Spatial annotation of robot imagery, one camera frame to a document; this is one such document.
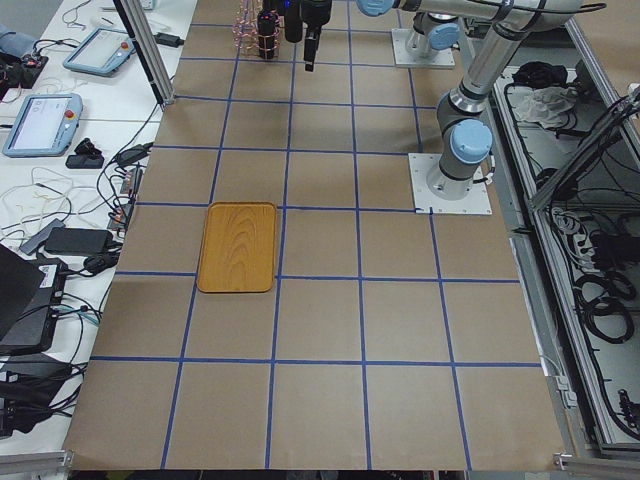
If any teach pendant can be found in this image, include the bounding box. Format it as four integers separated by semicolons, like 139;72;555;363
2;93;84;158
63;27;135;77

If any black power adapter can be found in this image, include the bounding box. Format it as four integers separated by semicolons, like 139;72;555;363
44;227;113;256

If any copper wire bottle basket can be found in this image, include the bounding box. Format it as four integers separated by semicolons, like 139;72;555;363
232;0;281;59

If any white crumpled cloth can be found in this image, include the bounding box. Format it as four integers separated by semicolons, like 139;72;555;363
514;86;578;129

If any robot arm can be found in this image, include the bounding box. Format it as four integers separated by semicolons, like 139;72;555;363
357;0;606;201
405;12;460;68

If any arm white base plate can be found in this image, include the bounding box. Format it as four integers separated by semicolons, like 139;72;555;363
391;24;460;69
408;153;492;216

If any aluminium frame post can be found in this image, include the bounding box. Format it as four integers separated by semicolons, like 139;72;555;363
113;0;175;109

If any far teach pendant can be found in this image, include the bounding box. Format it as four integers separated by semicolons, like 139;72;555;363
63;27;135;77

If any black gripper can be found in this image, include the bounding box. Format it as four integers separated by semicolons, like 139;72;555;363
300;0;332;72

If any wooden tray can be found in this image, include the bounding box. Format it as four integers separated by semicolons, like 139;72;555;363
197;202;277;294

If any dark wine bottle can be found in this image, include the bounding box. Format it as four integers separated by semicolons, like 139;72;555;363
284;0;303;43

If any black laptop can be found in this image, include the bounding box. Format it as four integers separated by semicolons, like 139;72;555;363
1;246;67;356

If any dark wine bottle right end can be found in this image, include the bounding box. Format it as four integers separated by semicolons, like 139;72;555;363
256;0;279;60

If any near teach pendant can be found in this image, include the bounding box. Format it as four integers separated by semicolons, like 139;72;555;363
2;93;84;158

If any small black power brick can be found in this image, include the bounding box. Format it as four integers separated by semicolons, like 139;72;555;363
154;32;184;48

